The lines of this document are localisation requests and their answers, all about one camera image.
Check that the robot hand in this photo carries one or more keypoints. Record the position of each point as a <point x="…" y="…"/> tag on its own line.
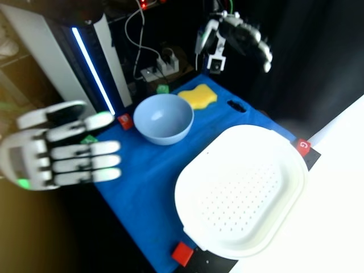
<point x="25" y="159"/>
<point x="244" y="34"/>

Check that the yellow and green sponge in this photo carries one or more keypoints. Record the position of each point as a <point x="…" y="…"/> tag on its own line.
<point x="199" y="96"/>

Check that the light blue bowl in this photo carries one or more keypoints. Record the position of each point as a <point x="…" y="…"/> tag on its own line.
<point x="163" y="119"/>

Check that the green block letter Y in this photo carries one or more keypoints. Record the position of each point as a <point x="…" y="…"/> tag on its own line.
<point x="89" y="140"/>

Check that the white power strip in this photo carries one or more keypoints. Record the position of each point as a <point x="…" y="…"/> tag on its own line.
<point x="165" y="68"/>

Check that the green block letter C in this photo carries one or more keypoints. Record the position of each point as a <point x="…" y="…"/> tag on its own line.
<point x="162" y="89"/>

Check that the small red indicator light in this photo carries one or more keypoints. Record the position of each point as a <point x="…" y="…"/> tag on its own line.
<point x="144" y="4"/>

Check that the red block number 8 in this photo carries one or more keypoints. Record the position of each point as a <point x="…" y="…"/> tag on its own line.
<point x="125" y="121"/>

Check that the white column with blue light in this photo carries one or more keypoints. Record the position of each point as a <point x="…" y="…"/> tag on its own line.
<point x="34" y="51"/>

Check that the red block letter G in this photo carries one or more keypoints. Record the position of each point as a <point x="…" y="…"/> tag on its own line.
<point x="303" y="145"/>

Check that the blue cloth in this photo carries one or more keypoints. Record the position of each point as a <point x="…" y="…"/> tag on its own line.
<point x="159" y="170"/>

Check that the white perforated tray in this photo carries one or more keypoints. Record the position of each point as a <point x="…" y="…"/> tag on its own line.
<point x="241" y="193"/>

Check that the dark red letter block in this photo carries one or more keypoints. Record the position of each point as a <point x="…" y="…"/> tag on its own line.
<point x="182" y="253"/>

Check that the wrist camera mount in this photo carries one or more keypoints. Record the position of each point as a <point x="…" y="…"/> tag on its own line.
<point x="216" y="64"/>

